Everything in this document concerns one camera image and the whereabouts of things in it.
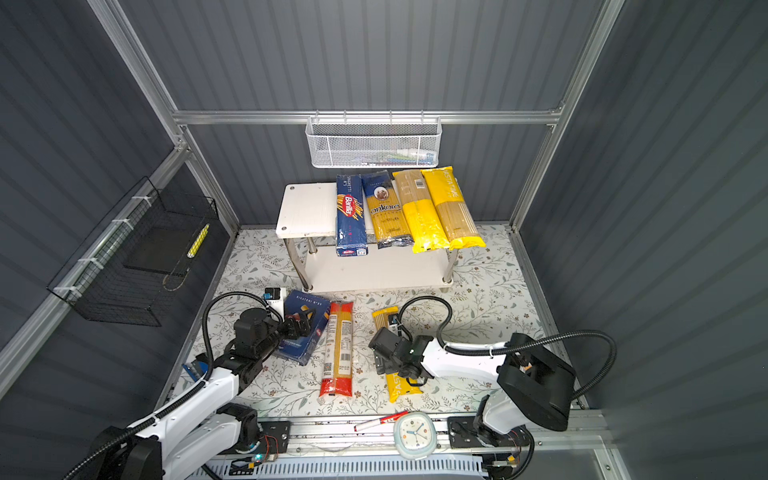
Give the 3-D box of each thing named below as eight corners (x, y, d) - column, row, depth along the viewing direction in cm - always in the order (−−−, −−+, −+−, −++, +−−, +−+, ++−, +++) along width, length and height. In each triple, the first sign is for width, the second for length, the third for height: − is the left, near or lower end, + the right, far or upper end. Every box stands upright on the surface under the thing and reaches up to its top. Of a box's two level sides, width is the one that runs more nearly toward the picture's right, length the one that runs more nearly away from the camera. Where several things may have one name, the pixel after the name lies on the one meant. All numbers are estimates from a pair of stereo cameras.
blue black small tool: (188, 369, 87) (182, 365, 84) (202, 357, 89) (196, 353, 86) (197, 381, 85) (191, 377, 82) (211, 369, 87) (206, 365, 84)
